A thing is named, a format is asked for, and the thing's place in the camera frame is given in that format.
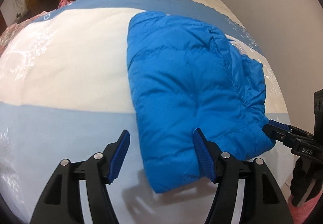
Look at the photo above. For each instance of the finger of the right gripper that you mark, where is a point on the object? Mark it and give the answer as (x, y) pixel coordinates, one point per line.
(279, 125)
(278, 134)

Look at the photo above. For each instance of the blue white striped blanket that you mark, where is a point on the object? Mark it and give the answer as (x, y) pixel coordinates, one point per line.
(65, 94)

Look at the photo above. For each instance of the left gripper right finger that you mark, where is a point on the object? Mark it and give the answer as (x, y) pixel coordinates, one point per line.
(247, 192)

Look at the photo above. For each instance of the pink floral quilt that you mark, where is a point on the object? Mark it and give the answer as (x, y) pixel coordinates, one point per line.
(10, 32)

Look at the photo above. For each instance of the pink checkered clothing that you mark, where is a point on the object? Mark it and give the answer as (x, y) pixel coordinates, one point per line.
(299, 215)

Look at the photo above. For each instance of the blue puffer jacket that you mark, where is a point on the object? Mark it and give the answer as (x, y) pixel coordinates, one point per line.
(185, 74)

